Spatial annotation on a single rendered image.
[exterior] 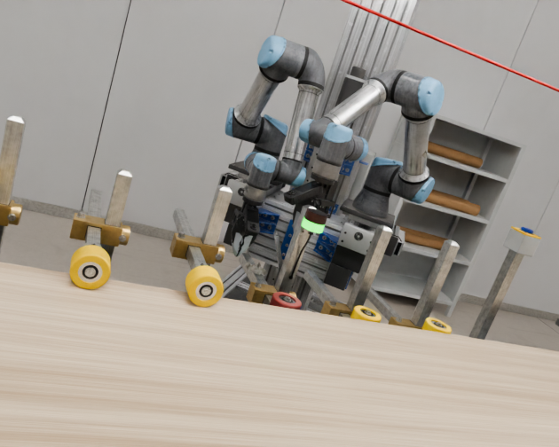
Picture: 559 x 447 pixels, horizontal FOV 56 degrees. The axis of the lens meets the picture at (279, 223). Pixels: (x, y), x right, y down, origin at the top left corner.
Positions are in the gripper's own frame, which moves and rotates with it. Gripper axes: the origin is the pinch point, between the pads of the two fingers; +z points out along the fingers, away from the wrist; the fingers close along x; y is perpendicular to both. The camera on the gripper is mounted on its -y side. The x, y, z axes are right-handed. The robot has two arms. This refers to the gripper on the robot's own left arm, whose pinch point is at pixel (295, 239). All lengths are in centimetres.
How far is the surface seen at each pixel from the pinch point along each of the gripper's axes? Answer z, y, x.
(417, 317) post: 14.6, 39.8, -24.0
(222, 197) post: -9.7, -29.8, 0.3
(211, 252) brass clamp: 5.3, -28.8, -0.8
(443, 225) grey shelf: 33, 314, 144
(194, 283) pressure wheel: 5.2, -43.6, -18.4
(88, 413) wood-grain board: 11, -76, -48
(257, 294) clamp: 15.1, -13.4, -6.4
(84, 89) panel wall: 6, 23, 265
